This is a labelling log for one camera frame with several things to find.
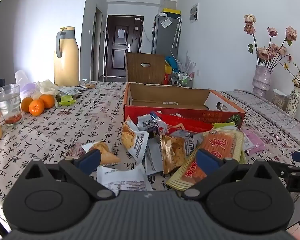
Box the triangular brown snack packet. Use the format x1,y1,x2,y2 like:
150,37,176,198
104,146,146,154
82,141,121,166

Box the large orange snack bag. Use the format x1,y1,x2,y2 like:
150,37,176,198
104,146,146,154
166,128,247,191

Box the pink snack packet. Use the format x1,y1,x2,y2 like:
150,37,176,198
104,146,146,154
242,128,266,155

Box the white cracker snack packet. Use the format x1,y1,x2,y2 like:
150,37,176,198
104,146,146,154
121,116,149,164

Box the red snack bag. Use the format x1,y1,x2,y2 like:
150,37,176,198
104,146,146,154
156,112,213,134

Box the grey snack packet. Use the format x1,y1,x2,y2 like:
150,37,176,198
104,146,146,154
145,138,163,176

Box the green snack packet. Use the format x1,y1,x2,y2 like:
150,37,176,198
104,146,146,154
59,95,76,106

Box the calligraphy print tablecloth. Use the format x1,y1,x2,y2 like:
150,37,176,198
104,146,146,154
0,82,300,225

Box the front orange tangerine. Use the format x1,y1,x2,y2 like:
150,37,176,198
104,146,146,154
29,99,45,116

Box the orange tangerine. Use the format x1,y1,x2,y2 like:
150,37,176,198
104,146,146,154
40,94,55,109
21,97,33,113
29,99,45,116

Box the right orange tangerine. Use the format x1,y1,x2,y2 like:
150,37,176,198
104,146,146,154
40,94,55,109

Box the grey snack packets pile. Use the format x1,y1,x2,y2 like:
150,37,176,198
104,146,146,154
58,84,96,96

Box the floral small vase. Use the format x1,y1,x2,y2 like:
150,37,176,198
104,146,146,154
286,86,300,118

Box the left orange tangerine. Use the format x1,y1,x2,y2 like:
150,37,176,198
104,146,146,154
21,97,33,113

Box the white crumpled plastic bag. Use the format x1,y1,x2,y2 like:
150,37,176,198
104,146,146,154
32,79,59,107

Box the red cardboard box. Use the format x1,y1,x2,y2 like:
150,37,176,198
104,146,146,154
123,82,245,128

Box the pink ceramic vase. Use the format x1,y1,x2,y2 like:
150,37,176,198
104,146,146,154
252,65,273,98

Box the clear glass cup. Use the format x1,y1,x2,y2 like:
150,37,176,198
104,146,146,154
0,83,22,125

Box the yellow thermos jug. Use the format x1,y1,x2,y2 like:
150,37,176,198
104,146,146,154
53,27,79,87

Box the wooden chair back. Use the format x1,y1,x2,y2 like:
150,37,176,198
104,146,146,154
125,53,165,85

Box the dried pink roses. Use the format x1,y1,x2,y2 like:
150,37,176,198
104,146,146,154
243,14,298,72

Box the dark brown entrance door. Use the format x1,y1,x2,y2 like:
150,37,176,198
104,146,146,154
105,15,143,77

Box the grey refrigerator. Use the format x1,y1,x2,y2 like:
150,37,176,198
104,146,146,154
151,13,182,57

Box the yellow box on refrigerator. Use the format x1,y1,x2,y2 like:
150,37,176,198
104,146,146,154
162,8,181,15

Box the wire storage rack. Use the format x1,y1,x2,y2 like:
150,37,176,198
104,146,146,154
170,69,194,87

